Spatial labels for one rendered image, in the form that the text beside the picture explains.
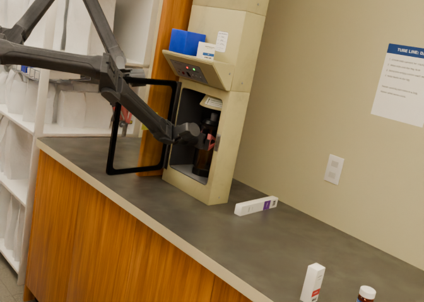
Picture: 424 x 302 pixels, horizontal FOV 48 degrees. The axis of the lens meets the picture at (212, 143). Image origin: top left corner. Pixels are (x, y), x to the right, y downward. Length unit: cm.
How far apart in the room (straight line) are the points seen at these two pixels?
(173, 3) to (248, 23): 38
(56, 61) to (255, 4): 77
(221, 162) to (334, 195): 50
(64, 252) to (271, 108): 119
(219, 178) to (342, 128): 54
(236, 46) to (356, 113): 55
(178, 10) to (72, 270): 127
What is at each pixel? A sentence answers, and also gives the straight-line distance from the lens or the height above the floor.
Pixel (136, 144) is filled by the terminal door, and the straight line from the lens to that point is 197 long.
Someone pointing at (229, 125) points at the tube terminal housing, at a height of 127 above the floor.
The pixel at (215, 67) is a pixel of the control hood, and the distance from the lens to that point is 175.
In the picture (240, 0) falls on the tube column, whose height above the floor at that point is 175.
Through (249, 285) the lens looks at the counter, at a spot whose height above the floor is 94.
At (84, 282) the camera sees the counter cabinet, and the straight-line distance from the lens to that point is 228.
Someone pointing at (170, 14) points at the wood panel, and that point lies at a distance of 206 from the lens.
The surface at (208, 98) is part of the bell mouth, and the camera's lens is 195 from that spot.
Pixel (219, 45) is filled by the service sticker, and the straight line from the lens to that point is 190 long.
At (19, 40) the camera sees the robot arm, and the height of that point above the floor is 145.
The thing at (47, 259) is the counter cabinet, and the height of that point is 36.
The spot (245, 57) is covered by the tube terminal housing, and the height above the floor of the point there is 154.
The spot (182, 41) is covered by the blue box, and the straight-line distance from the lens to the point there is 190.
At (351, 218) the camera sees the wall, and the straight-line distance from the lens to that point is 203.
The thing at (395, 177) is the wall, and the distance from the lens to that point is 192.
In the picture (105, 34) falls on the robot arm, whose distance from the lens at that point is 204.
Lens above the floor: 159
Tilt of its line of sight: 12 degrees down
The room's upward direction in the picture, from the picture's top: 11 degrees clockwise
